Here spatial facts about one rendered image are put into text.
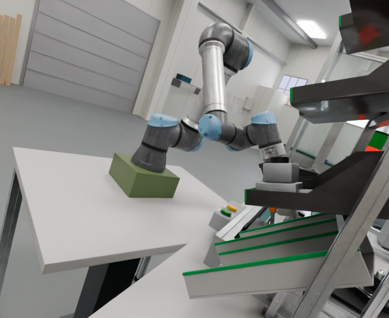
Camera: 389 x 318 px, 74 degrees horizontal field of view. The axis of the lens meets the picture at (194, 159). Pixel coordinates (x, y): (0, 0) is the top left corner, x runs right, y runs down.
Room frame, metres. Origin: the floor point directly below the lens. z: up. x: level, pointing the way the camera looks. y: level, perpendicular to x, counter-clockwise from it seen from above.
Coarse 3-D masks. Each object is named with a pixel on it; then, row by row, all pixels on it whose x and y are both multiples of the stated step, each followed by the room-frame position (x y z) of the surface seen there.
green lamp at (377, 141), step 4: (376, 132) 0.90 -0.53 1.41; (376, 136) 0.89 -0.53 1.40; (380, 136) 0.89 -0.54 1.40; (384, 136) 0.88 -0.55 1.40; (372, 140) 0.90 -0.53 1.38; (376, 140) 0.89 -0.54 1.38; (380, 140) 0.89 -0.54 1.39; (384, 140) 0.88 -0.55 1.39; (368, 144) 0.90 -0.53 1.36; (372, 144) 0.89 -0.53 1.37; (376, 144) 0.89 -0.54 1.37; (380, 144) 0.88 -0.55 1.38; (384, 144) 0.89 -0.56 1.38; (376, 148) 0.89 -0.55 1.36; (380, 148) 0.89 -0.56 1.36
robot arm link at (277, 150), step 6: (276, 144) 0.81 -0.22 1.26; (282, 144) 0.83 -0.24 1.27; (264, 150) 0.82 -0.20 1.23; (270, 150) 0.80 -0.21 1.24; (276, 150) 0.81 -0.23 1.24; (282, 150) 0.82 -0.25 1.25; (264, 156) 0.82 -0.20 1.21; (270, 156) 0.81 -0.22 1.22; (276, 156) 0.80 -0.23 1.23; (282, 156) 0.81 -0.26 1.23
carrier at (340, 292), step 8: (376, 272) 0.68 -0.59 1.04; (384, 272) 0.68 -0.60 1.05; (376, 280) 0.67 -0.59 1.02; (336, 288) 0.64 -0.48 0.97; (344, 288) 0.65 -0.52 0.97; (352, 288) 0.66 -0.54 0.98; (360, 288) 0.65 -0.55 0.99; (368, 288) 0.67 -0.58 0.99; (336, 296) 0.61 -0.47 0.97; (344, 296) 0.62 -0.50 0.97; (352, 296) 0.63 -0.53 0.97; (360, 296) 0.64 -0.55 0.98; (368, 296) 0.63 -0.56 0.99; (352, 304) 0.59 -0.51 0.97; (360, 304) 0.61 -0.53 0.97; (360, 312) 0.58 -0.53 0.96; (384, 312) 0.61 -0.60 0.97
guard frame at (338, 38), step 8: (336, 40) 1.61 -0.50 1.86; (336, 48) 1.61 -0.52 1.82; (344, 48) 2.05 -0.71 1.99; (328, 56) 1.61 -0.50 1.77; (360, 56) 2.02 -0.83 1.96; (368, 56) 2.00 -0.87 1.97; (376, 56) 1.98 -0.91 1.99; (328, 64) 1.60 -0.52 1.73; (336, 64) 2.06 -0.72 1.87; (320, 72) 1.61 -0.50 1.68; (320, 80) 1.61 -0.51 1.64; (328, 80) 2.06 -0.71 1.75; (296, 128) 1.61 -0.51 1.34; (304, 128) 2.07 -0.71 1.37; (288, 144) 1.62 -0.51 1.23; (296, 144) 2.07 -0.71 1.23; (288, 152) 1.62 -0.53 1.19; (376, 232) 1.78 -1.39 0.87; (376, 248) 1.38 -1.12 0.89; (384, 256) 1.34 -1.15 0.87
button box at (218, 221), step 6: (234, 204) 1.00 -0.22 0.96; (240, 204) 1.03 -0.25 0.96; (216, 210) 0.88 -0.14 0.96; (240, 210) 0.97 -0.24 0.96; (216, 216) 0.86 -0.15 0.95; (222, 216) 0.85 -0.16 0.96; (228, 216) 0.86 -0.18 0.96; (234, 216) 0.88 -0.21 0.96; (210, 222) 0.86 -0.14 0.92; (216, 222) 0.85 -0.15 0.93; (222, 222) 0.84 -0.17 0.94; (228, 222) 0.84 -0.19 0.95; (216, 228) 0.85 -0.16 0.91
